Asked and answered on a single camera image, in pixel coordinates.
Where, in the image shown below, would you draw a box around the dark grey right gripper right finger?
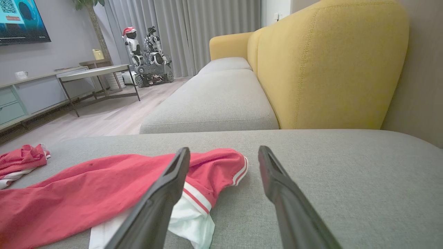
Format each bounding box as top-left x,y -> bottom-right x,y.
257,145 -> 344,249

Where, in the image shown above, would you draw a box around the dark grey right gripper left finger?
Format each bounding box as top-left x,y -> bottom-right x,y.
105,147 -> 191,249

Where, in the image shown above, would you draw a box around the red jersey with striped trim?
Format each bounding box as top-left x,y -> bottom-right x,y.
0,148 -> 249,249

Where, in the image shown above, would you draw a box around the red shorts with white band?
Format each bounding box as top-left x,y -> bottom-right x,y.
0,144 -> 52,190

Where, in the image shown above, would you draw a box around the grey sofa seat cushion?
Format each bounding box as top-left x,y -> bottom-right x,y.
139,68 -> 279,135
198,57 -> 253,75

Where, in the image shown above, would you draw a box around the small white floor object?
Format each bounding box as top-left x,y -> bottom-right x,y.
121,71 -> 137,85

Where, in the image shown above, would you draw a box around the white ribbed plant pot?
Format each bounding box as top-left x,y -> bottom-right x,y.
104,71 -> 127,89

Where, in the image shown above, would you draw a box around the white-top black-leg coffee table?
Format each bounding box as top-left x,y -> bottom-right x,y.
56,64 -> 141,117

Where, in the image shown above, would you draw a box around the yellow sofa back cushion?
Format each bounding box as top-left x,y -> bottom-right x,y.
247,28 -> 264,74
257,0 -> 409,130

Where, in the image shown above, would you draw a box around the grey-blue TV cabinet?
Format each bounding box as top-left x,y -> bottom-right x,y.
0,66 -> 96,133

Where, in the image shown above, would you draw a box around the white robot with santa hat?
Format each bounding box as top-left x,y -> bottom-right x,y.
122,27 -> 144,66

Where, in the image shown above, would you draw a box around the black and white robot figure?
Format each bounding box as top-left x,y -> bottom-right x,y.
144,26 -> 172,66

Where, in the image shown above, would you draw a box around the yellow sofa armrest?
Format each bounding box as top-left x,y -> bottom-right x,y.
209,32 -> 255,61

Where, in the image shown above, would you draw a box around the indoor tree with thin trunk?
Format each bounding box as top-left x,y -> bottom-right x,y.
72,0 -> 113,63

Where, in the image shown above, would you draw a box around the wall-mounted flat television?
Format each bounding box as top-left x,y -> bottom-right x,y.
0,0 -> 52,45

